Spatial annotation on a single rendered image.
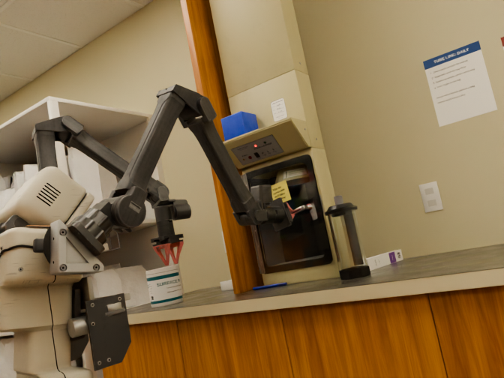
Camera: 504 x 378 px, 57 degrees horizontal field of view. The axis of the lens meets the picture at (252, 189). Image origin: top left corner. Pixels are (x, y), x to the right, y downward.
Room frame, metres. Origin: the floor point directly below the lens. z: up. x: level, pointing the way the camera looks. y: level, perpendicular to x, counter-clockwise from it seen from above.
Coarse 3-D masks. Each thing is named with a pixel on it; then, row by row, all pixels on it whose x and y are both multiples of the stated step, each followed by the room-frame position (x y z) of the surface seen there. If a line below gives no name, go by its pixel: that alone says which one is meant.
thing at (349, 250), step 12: (336, 216) 1.50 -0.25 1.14; (348, 216) 1.49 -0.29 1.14; (336, 228) 1.51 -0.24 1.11; (348, 228) 1.49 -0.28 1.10; (336, 240) 1.51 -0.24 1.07; (348, 240) 1.49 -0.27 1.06; (360, 240) 1.51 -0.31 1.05; (336, 252) 1.53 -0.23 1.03; (348, 252) 1.49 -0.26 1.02; (360, 252) 1.50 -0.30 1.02; (348, 264) 1.50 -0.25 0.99; (360, 264) 1.49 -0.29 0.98
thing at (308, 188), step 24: (264, 168) 1.75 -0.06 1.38; (288, 168) 1.69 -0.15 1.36; (312, 168) 1.64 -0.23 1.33; (312, 192) 1.65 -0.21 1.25; (312, 216) 1.66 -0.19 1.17; (264, 240) 1.78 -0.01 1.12; (288, 240) 1.73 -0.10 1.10; (312, 240) 1.67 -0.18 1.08; (264, 264) 1.80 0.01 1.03; (288, 264) 1.74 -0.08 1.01; (312, 264) 1.68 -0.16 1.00
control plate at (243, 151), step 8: (272, 136) 1.63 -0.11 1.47; (248, 144) 1.68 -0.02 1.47; (256, 144) 1.67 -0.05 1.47; (264, 144) 1.66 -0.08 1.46; (272, 144) 1.65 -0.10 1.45; (240, 152) 1.73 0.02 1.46; (248, 152) 1.71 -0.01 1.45; (264, 152) 1.70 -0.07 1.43; (272, 152) 1.69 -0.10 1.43; (280, 152) 1.68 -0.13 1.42; (240, 160) 1.76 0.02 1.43; (248, 160) 1.75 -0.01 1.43; (256, 160) 1.74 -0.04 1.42
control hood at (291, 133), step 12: (288, 120) 1.56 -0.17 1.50; (300, 120) 1.61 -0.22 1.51; (252, 132) 1.64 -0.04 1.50; (264, 132) 1.62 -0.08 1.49; (276, 132) 1.61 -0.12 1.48; (288, 132) 1.59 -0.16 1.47; (300, 132) 1.59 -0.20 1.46; (228, 144) 1.71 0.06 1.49; (240, 144) 1.69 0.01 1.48; (288, 144) 1.64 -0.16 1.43; (300, 144) 1.62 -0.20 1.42; (276, 156) 1.70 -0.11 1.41; (240, 168) 1.80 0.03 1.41
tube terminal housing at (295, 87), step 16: (272, 80) 1.70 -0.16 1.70; (288, 80) 1.66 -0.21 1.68; (304, 80) 1.70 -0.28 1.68; (240, 96) 1.79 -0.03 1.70; (256, 96) 1.74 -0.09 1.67; (272, 96) 1.71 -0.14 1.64; (288, 96) 1.67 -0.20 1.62; (304, 96) 1.67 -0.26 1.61; (256, 112) 1.75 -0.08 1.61; (288, 112) 1.68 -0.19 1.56; (304, 112) 1.65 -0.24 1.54; (320, 144) 1.71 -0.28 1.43; (272, 160) 1.74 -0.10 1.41; (320, 160) 1.68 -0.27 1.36; (320, 176) 1.66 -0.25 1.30; (320, 192) 1.64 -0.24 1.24; (336, 256) 1.65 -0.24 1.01; (288, 272) 1.75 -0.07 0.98; (304, 272) 1.72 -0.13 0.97; (320, 272) 1.68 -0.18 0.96; (336, 272) 1.65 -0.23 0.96
